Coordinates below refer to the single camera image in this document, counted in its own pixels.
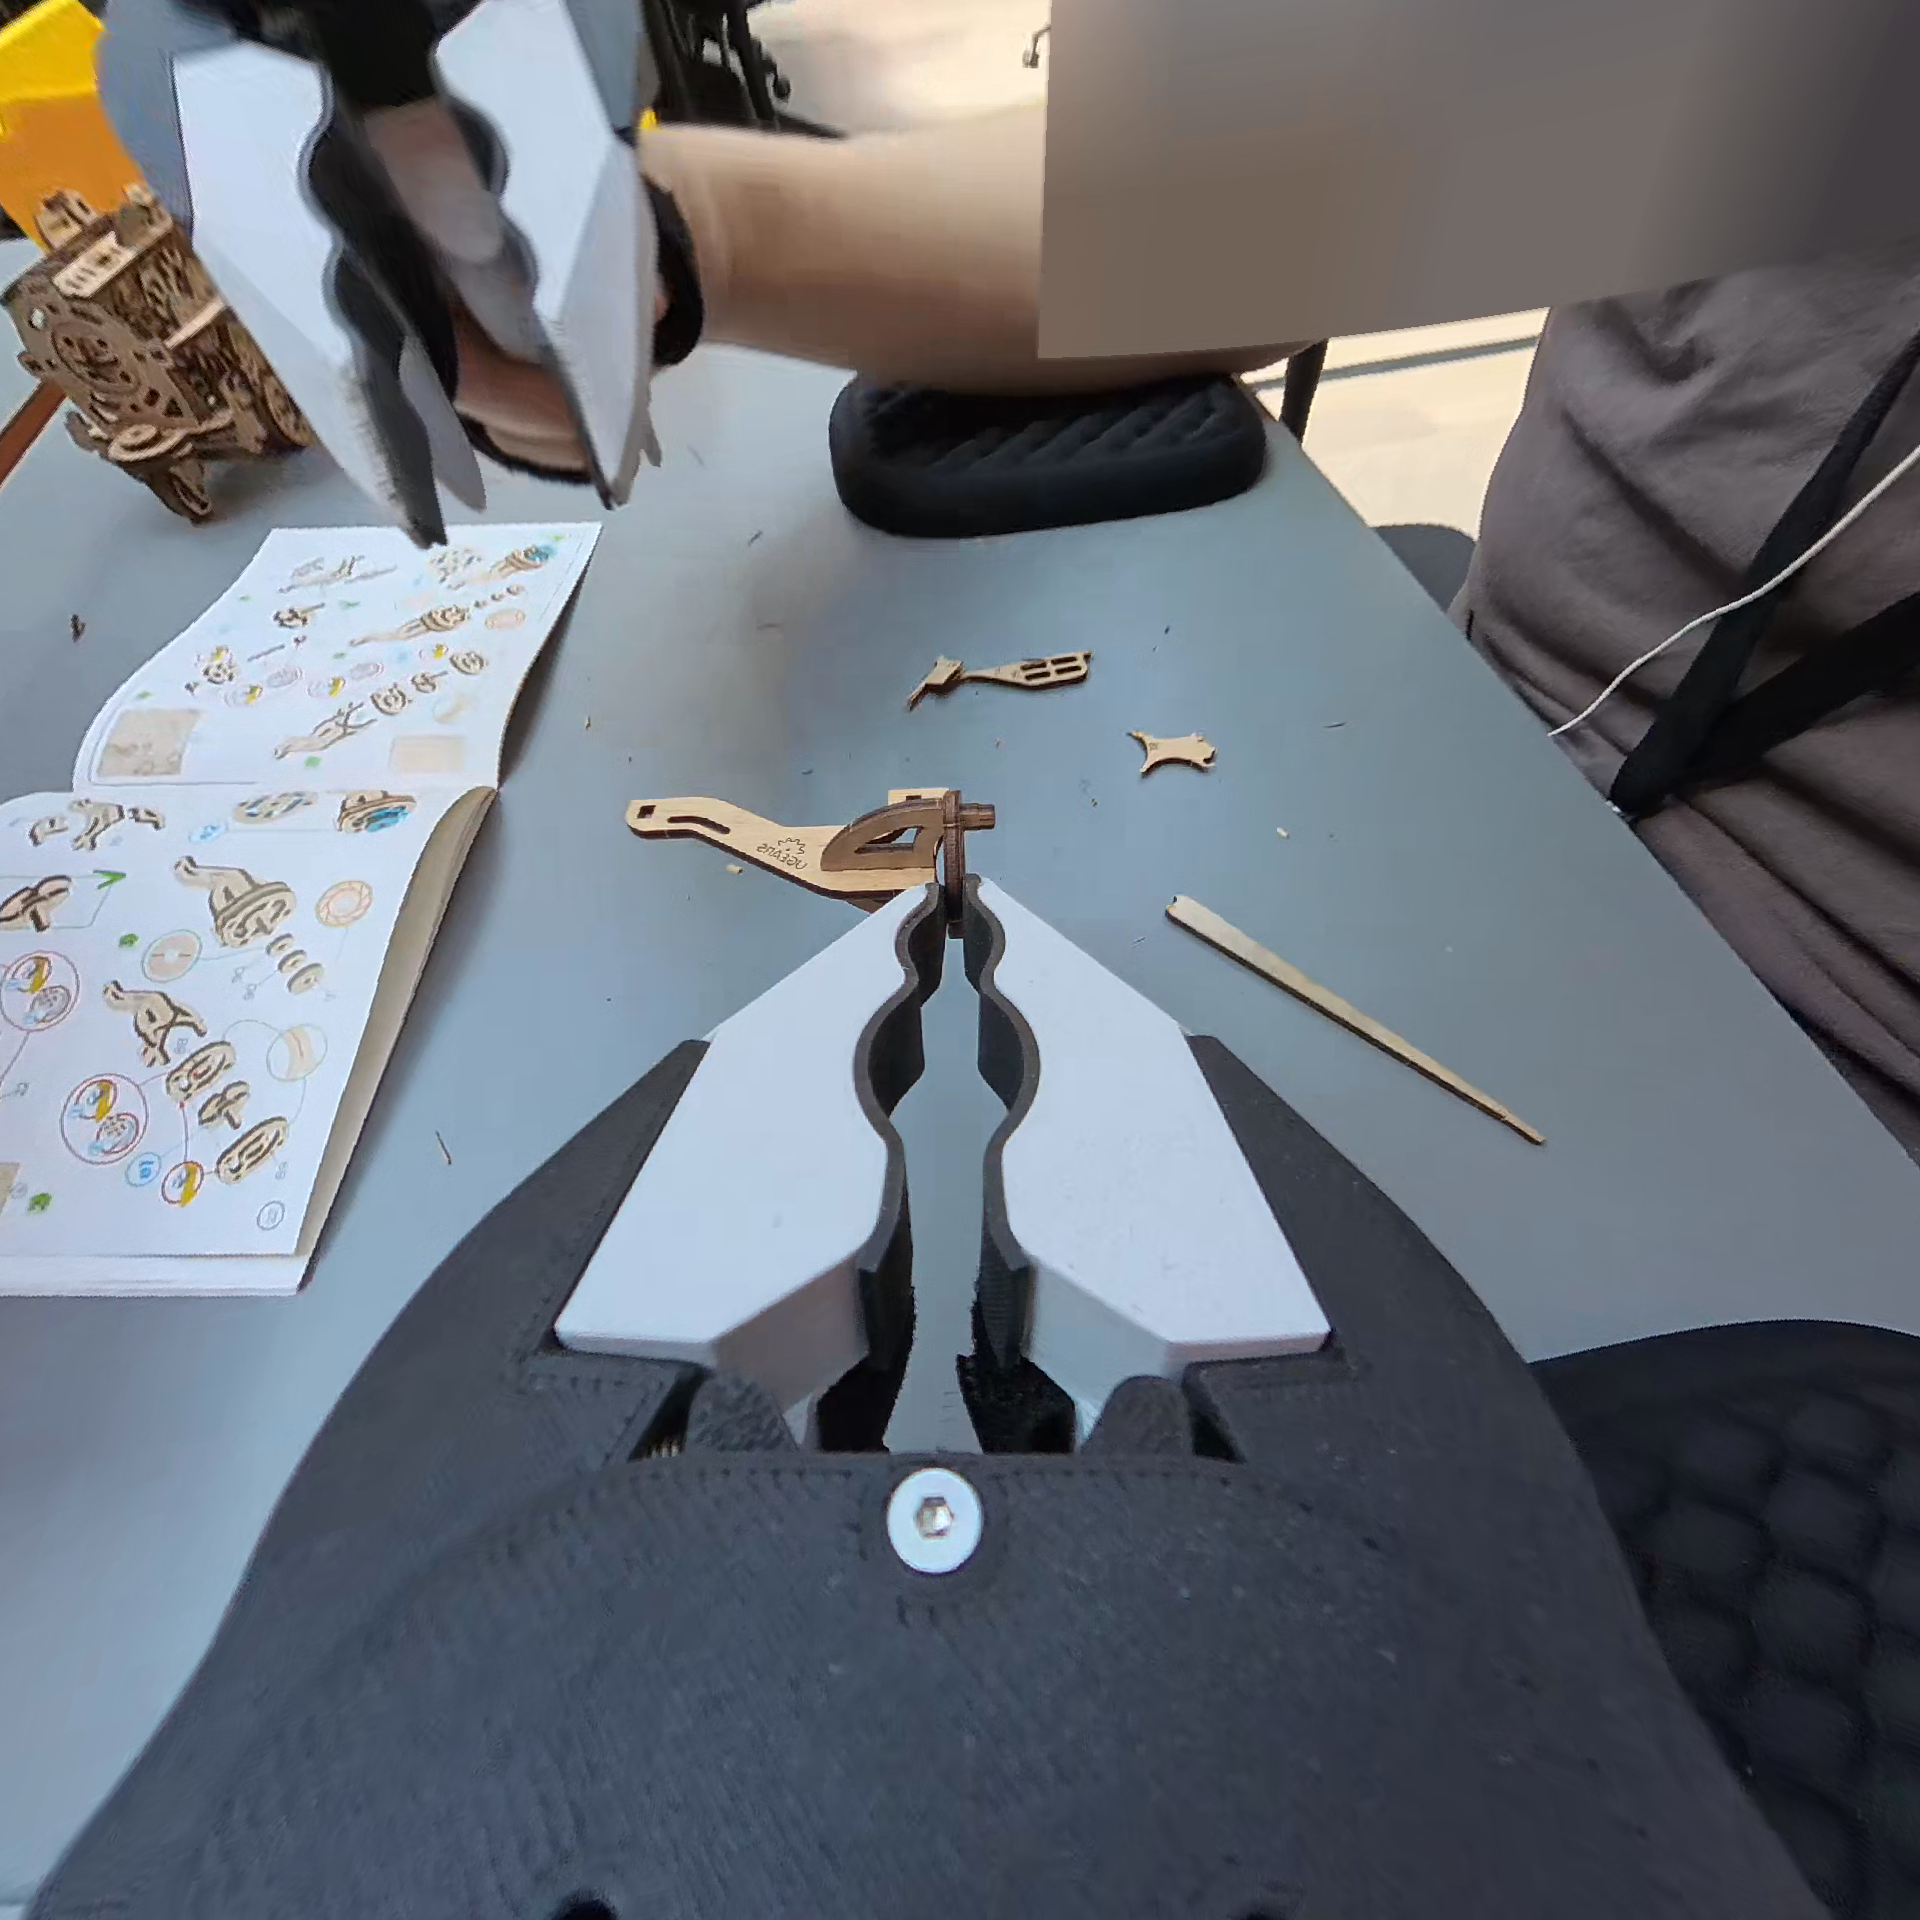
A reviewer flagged stack of yellow plastic bins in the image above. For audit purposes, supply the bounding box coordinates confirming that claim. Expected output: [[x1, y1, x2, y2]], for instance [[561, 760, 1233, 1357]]
[[0, 0, 143, 229]]

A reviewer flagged wooden model arm assembly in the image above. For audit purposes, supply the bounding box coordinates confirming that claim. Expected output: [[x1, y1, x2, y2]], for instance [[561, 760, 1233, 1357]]
[[624, 786, 999, 941]]

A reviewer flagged black shoulder strap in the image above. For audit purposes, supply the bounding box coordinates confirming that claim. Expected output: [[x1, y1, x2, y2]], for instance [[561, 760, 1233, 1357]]
[[1612, 337, 1920, 821]]

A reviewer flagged assembled wooden mechanical model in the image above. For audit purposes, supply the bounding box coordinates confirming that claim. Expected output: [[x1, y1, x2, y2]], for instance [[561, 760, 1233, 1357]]
[[0, 187, 317, 525]]

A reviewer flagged person's right hand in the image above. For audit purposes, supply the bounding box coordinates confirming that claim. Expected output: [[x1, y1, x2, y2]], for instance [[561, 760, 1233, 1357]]
[[365, 108, 597, 475]]

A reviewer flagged white instruction booklet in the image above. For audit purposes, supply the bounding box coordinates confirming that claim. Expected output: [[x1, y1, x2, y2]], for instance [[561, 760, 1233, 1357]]
[[0, 522, 606, 1300]]

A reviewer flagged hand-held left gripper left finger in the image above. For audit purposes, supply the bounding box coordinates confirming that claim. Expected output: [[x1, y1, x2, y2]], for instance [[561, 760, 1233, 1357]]
[[554, 884, 948, 1452]]

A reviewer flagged slotted wooden model part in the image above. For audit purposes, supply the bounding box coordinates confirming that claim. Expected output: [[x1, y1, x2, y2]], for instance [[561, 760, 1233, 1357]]
[[906, 648, 1093, 713]]

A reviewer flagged person's right forearm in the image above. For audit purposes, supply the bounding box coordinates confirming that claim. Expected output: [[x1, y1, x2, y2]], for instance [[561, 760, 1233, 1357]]
[[644, 121, 1307, 397]]

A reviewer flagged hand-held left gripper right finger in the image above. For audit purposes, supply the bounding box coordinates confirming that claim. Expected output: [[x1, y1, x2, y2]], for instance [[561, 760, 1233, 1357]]
[[959, 874, 1334, 1455]]

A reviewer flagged thin pointed wooden stick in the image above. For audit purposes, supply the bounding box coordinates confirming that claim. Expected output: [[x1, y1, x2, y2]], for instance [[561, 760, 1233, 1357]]
[[1165, 895, 1547, 1147]]

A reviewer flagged person's grey shirt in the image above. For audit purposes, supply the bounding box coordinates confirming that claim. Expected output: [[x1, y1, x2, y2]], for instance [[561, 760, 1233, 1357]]
[[1446, 263, 1920, 1165]]

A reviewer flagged thin white cable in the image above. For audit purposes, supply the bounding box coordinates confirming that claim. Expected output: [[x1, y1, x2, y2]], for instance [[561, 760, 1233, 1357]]
[[1547, 443, 1920, 738]]

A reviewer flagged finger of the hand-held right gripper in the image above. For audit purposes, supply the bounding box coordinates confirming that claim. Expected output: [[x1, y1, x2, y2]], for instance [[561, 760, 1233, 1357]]
[[92, 0, 489, 550], [432, 0, 666, 511]]

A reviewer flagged black chair frame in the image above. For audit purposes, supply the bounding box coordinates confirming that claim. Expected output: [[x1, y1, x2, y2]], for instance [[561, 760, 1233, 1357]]
[[644, 0, 850, 141]]

